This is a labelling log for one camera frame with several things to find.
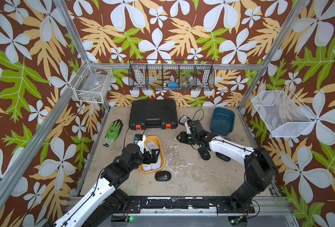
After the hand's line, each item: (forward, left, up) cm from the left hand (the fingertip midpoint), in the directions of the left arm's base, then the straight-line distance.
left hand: (154, 148), depth 75 cm
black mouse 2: (+5, -31, -16) cm, 36 cm away
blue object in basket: (+43, -11, +9) cm, 45 cm away
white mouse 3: (-3, -1, -16) cm, 16 cm away
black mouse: (-9, -5, -17) cm, 20 cm away
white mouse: (+11, +3, -17) cm, 20 cm away
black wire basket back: (+46, -15, +15) cm, 50 cm away
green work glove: (+22, +33, -17) cm, 43 cm away
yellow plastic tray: (+14, 0, -14) cm, 19 cm away
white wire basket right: (+17, -73, +9) cm, 76 cm away
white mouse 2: (-4, +5, -17) cm, 18 cm away
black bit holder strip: (+35, -20, -18) cm, 44 cm away
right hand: (+12, -14, -8) cm, 20 cm away
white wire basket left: (+36, +40, +16) cm, 56 cm away
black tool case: (+36, +4, -13) cm, 39 cm away
